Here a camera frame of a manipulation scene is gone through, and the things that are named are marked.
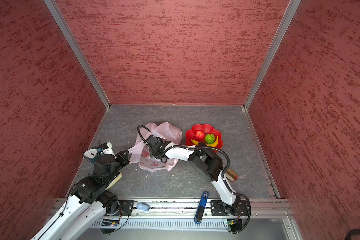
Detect pink plastic bag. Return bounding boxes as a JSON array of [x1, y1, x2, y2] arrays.
[[128, 122, 183, 173]]

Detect red fake apple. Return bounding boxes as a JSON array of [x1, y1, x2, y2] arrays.
[[195, 131, 205, 142]]

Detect green fake fruit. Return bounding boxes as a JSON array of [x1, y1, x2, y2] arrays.
[[204, 134, 216, 145]]

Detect yellow fake banana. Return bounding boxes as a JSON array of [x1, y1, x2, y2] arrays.
[[191, 136, 221, 148]]

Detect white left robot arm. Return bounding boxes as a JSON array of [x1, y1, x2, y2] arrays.
[[33, 144, 130, 240]]

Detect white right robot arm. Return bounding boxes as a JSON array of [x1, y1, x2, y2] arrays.
[[143, 136, 240, 216]]

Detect yellow calculator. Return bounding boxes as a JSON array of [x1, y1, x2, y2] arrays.
[[106, 173, 123, 190]]

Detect green alarm clock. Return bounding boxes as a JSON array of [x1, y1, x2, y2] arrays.
[[83, 147, 103, 164]]

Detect red flower-shaped plastic plate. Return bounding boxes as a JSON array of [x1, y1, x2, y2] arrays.
[[186, 124, 224, 149]]

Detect small light blue object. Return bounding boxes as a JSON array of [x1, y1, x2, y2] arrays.
[[136, 203, 150, 212]]

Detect plaid glasses case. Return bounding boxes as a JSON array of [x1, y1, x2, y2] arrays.
[[225, 169, 238, 183]]

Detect blue black handheld device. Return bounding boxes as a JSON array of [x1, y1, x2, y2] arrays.
[[194, 191, 209, 225]]

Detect left back corner aluminium profile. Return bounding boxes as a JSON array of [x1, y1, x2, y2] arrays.
[[44, 0, 112, 112]]

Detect corner aluminium profile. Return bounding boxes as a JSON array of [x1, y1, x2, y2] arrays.
[[244, 0, 301, 111], [44, 0, 112, 112]]

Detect right back corner aluminium profile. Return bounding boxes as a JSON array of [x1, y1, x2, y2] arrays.
[[244, 0, 301, 111]]

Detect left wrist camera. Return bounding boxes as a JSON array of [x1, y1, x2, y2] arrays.
[[96, 142, 115, 157]]

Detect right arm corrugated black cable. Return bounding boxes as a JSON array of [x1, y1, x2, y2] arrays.
[[137, 124, 252, 233]]

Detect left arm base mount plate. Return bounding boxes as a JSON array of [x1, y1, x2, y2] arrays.
[[113, 200, 135, 216]]

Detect front aluminium rail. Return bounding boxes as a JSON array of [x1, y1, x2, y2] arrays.
[[49, 198, 294, 220]]

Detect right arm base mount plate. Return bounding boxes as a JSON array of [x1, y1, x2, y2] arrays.
[[210, 199, 251, 217]]

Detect black cable bottom right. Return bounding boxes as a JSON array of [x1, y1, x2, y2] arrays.
[[344, 228, 360, 240]]

